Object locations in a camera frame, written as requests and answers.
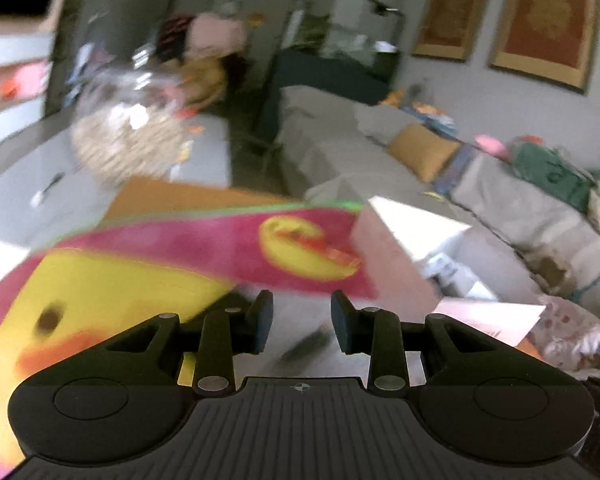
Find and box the floral blanket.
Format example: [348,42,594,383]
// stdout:
[529,294,600,372]

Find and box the framed wall picture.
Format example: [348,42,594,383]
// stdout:
[411,0,497,62]
[489,0,600,95]

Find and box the grey sofa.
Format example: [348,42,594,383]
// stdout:
[275,85,600,306]

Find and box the pink cardboard box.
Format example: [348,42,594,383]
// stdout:
[352,195,547,347]

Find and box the green bag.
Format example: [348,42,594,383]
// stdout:
[511,141,600,212]

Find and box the yellow cushion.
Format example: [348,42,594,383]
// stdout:
[387,122,462,184]

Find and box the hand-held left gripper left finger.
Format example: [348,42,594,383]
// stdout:
[102,289,275,394]

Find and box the pink plush toy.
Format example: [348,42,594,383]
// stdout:
[472,135,509,157]

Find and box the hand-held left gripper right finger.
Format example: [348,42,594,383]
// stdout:
[330,290,502,394]

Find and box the brown board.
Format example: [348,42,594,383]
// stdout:
[104,176,293,222]

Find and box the glass aquarium on dark cabinet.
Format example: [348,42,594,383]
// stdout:
[269,0,406,93]

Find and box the black and white pen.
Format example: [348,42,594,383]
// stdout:
[30,172,66,207]

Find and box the pile of clothes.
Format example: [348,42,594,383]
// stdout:
[155,11,248,61]

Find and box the cartoon play mat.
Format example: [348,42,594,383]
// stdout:
[0,200,381,471]

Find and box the large glass jar of nuts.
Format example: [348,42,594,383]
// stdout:
[71,62,193,187]

